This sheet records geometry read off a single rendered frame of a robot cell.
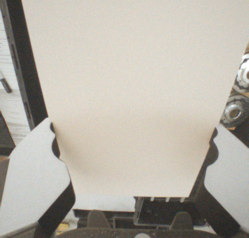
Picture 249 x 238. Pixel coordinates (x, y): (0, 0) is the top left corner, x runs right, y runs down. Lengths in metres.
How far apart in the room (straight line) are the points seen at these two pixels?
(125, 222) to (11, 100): 1.46
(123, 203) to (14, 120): 0.76
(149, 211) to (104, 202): 0.39
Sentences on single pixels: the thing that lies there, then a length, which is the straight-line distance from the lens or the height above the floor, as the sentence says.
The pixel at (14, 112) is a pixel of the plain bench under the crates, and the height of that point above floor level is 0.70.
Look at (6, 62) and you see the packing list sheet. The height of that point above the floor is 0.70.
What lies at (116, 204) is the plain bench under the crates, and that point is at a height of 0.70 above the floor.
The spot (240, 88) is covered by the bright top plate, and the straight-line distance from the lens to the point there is 0.47.
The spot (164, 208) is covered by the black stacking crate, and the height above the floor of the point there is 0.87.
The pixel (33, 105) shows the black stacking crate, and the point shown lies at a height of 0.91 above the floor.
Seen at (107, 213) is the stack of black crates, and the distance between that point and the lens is 1.78.
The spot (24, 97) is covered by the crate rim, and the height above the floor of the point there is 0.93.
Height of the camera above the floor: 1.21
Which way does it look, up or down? 62 degrees down
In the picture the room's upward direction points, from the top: 177 degrees counter-clockwise
